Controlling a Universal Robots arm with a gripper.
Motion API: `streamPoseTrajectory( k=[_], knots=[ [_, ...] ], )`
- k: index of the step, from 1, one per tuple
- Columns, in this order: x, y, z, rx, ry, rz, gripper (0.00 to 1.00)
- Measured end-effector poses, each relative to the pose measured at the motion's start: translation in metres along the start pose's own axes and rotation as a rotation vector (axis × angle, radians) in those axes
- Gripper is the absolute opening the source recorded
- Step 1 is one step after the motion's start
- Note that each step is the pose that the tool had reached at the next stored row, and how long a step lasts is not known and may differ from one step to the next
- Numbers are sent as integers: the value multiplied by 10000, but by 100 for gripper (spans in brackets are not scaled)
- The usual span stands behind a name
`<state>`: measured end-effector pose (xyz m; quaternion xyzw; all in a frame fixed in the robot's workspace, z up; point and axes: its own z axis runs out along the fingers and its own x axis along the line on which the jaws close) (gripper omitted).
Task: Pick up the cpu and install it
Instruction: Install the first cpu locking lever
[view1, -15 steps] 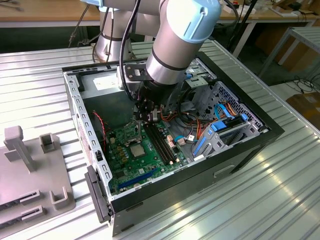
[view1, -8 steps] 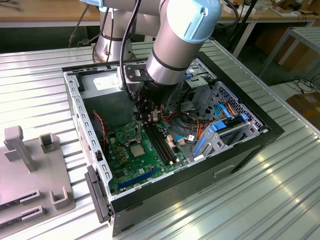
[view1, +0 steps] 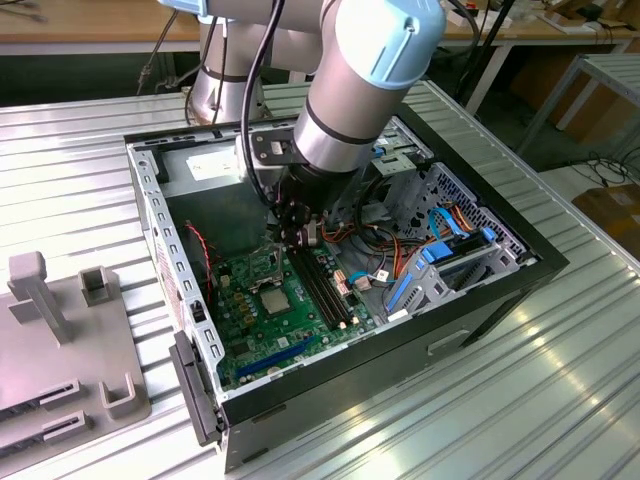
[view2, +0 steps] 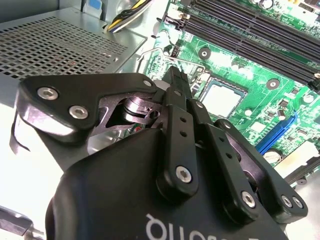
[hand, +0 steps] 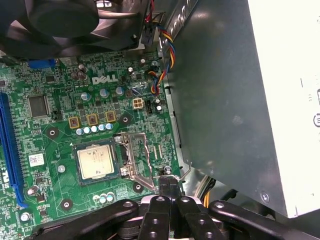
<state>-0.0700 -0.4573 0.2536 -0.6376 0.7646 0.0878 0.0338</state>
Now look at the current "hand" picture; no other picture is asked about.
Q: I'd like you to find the multicolour fan wire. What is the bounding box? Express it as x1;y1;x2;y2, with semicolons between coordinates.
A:
147;24;176;98

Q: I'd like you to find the red black fan wire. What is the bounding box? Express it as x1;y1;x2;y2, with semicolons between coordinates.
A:
141;0;163;46

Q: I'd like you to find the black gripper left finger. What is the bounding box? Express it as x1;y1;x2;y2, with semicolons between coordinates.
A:
31;176;172;240

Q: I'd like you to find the thin metal locking lever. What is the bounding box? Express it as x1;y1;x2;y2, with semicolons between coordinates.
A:
152;161;193;182

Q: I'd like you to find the yellow black wire bundle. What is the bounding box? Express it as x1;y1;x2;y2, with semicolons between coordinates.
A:
193;174;217;210

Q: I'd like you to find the silver socket cover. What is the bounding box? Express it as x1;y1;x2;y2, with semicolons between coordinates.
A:
113;132;156;191

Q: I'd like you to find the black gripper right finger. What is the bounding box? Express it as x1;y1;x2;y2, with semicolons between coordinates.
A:
170;176;318;240

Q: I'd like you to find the black case fan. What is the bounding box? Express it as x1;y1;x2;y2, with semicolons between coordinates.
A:
0;0;149;61

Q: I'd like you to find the green motherboard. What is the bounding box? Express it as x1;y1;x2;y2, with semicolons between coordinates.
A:
0;49;185;240

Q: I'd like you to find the CPU socket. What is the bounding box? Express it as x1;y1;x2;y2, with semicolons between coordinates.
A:
71;139;121;186

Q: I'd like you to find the grey power supply unit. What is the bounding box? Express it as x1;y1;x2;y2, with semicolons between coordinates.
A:
164;0;320;220

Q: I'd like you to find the silver CPU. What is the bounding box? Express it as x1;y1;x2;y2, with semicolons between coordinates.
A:
76;145;115;180

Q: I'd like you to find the blue expansion slot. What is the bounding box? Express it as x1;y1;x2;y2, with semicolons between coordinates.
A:
0;91;29;209

